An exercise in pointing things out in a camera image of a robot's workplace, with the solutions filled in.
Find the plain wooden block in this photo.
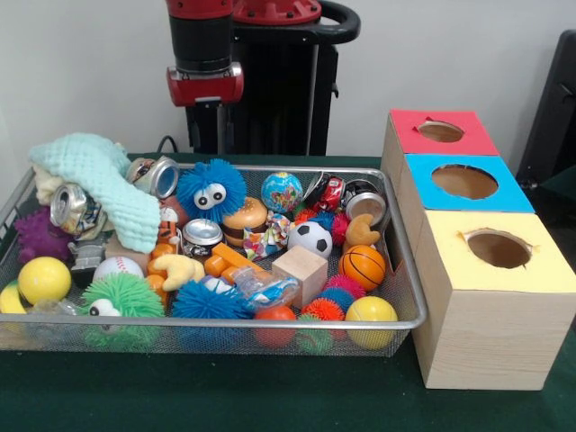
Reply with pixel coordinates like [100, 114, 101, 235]
[272, 246, 329, 309]

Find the purple spiky toy with eyes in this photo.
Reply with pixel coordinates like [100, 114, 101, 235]
[13, 209, 73, 264]

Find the green fuzzy toy with eyes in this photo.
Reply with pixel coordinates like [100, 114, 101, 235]
[79, 273, 166, 352]

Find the shallow clear mesh bin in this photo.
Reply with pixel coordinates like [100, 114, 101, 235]
[0, 160, 429, 359]

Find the small basketball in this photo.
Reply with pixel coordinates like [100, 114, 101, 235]
[340, 245, 388, 292]

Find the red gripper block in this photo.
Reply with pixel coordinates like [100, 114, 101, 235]
[166, 63, 245, 154]

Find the wooden box with three holes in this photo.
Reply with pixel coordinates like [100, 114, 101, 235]
[381, 110, 576, 392]

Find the cream knitted cloth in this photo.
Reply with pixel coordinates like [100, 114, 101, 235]
[34, 166, 66, 208]

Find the yellow ball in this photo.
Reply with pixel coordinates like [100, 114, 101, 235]
[346, 296, 399, 350]
[18, 256, 72, 305]

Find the blue spiky rubber ball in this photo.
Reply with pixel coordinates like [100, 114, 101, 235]
[175, 159, 248, 224]

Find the small soccer ball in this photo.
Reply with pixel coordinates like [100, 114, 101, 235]
[288, 220, 334, 260]

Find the small baseball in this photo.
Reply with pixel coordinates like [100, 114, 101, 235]
[94, 256, 145, 282]

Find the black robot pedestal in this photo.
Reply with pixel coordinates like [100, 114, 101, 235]
[184, 0, 361, 156]

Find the globe print ball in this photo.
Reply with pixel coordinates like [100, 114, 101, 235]
[261, 172, 304, 215]

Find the dark green table cloth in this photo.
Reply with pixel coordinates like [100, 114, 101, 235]
[0, 151, 576, 432]

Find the orange ball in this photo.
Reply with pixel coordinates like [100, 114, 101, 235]
[255, 304, 298, 347]

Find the mint green cloth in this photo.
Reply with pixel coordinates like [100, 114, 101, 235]
[29, 133, 163, 255]

